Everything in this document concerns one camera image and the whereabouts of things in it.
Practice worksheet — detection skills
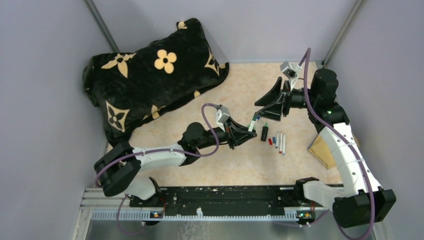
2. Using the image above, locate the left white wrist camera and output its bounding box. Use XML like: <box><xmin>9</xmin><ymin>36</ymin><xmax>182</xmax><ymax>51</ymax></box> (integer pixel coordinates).
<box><xmin>215</xmin><ymin>104</ymin><xmax>231</xmax><ymax>131</ymax></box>

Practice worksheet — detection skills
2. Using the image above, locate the white light-blue pen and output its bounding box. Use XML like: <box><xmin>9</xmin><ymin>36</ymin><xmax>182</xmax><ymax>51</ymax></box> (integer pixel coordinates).
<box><xmin>281</xmin><ymin>133</ymin><xmax>286</xmax><ymax>156</ymax></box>

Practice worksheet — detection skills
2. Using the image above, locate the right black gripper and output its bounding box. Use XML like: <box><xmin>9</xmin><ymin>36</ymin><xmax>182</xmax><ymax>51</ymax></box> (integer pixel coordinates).
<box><xmin>254</xmin><ymin>77</ymin><xmax>318</xmax><ymax>121</ymax></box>

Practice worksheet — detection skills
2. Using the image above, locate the black green highlighter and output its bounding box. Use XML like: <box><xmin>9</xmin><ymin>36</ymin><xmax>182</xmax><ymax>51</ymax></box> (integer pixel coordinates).
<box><xmin>260</xmin><ymin>122</ymin><xmax>269</xmax><ymax>142</ymax></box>

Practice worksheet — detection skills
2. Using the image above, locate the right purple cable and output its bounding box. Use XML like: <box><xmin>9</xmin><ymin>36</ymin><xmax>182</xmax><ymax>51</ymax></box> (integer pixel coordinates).
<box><xmin>298</xmin><ymin>47</ymin><xmax>377</xmax><ymax>240</ymax></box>

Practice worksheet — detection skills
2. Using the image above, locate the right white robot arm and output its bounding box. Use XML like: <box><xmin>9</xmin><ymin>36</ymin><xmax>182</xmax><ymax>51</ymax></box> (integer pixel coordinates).
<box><xmin>255</xmin><ymin>68</ymin><xmax>397</xmax><ymax>228</ymax></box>

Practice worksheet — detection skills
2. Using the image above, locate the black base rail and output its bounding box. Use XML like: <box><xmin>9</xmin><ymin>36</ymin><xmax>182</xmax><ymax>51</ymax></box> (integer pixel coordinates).
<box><xmin>129</xmin><ymin>185</ymin><xmax>319</xmax><ymax>220</ymax></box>

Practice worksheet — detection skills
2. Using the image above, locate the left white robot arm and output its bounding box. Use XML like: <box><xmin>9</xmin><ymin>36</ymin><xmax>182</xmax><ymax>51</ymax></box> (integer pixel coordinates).
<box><xmin>94</xmin><ymin>118</ymin><xmax>257</xmax><ymax>207</ymax></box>

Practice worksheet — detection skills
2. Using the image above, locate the grey cable duct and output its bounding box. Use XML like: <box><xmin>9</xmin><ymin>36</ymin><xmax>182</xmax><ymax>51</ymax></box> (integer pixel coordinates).
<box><xmin>91</xmin><ymin>209</ymin><xmax>299</xmax><ymax>222</ymax></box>

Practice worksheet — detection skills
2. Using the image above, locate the white green-tip pen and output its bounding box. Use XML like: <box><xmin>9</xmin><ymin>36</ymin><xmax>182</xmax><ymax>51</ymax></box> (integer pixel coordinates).
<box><xmin>248</xmin><ymin>119</ymin><xmax>257</xmax><ymax>132</ymax></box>

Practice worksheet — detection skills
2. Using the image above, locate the black floral plush blanket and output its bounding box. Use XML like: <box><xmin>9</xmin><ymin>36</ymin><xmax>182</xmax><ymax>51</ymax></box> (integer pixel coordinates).
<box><xmin>82</xmin><ymin>18</ymin><xmax>230</xmax><ymax>146</ymax></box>

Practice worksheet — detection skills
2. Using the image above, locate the white blue-tip pen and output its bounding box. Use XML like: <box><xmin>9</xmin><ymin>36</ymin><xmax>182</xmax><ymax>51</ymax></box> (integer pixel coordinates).
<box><xmin>275</xmin><ymin>131</ymin><xmax>280</xmax><ymax>149</ymax></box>

